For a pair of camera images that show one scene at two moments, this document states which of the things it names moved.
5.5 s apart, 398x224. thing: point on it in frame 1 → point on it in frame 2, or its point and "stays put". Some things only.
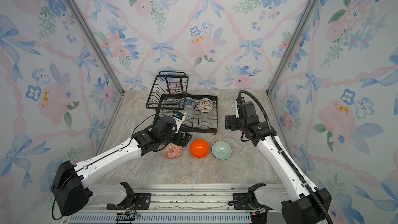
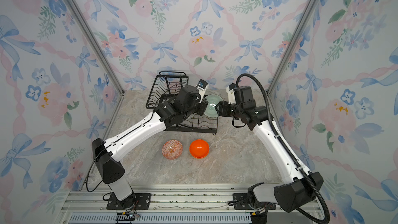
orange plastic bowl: x=199 y=149 stays put
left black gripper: x=181 y=138 → x=201 y=107
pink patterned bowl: x=172 y=151 stays put
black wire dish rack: x=168 y=96 stays put
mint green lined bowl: x=222 y=150 → x=213 y=100
